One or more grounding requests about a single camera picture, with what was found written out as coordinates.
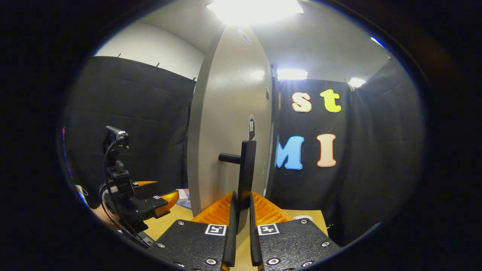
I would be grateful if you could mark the white tape roll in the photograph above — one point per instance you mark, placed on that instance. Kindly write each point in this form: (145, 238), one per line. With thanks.
(303, 217)

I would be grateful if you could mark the pink box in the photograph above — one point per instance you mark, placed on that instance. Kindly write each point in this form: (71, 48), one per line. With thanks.
(183, 194)

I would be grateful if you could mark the long ceiling light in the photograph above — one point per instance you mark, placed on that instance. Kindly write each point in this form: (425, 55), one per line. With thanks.
(377, 41)

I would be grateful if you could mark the grey cabinet door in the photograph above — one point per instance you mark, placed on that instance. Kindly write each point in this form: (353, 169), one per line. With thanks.
(226, 113)

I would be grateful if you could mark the black backdrop cloth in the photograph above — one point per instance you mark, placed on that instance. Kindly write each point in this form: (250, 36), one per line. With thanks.
(131, 105)

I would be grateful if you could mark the large ceiling light panel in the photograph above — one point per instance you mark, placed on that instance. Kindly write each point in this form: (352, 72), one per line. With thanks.
(254, 9)

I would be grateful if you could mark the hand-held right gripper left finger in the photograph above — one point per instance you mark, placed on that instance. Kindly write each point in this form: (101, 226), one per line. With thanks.
(232, 226)

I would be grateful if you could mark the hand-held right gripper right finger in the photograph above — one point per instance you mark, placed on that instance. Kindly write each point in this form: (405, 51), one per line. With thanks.
(254, 233)

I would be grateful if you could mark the small ceiling light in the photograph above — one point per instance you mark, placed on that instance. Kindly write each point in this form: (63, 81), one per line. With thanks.
(292, 74)
(356, 82)

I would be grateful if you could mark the white and blue book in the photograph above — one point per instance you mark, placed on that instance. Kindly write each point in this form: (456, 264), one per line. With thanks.
(184, 204)

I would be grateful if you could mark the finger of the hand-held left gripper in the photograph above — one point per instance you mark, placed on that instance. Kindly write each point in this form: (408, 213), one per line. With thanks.
(145, 183)
(158, 205)

